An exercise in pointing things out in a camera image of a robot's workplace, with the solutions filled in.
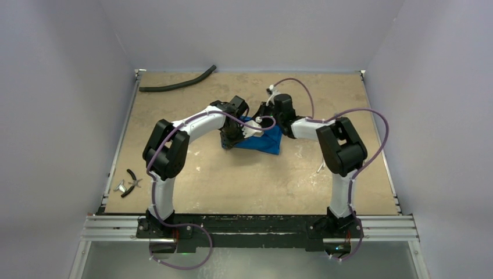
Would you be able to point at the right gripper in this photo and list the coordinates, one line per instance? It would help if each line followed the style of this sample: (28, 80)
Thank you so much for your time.
(267, 114)

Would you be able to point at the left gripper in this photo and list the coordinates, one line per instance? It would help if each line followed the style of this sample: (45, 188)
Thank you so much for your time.
(229, 144)

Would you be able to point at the blue cloth napkin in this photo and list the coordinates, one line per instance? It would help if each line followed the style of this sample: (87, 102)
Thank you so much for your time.
(269, 142)

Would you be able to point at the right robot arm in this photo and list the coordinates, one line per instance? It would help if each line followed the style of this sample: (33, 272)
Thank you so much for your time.
(342, 149)

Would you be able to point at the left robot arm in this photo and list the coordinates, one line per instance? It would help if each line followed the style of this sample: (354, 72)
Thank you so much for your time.
(166, 150)

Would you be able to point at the black foam tube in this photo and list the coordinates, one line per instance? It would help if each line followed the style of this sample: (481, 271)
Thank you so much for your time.
(183, 84)

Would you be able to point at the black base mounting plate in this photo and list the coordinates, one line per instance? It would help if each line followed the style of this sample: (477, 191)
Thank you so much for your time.
(205, 240)

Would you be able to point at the small tool at left edge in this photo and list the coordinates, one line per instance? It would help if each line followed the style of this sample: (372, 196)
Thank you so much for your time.
(120, 187)

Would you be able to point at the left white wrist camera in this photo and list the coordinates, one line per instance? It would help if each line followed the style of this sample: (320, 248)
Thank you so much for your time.
(252, 129)

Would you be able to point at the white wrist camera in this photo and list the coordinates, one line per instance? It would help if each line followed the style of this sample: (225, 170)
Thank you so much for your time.
(252, 129)
(272, 92)

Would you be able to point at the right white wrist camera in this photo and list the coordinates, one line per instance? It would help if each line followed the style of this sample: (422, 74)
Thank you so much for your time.
(272, 92)

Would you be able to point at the black handled pliers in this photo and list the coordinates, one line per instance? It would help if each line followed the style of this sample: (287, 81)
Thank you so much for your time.
(133, 183)

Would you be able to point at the aluminium frame rail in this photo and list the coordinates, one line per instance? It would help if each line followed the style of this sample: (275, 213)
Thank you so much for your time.
(136, 228)

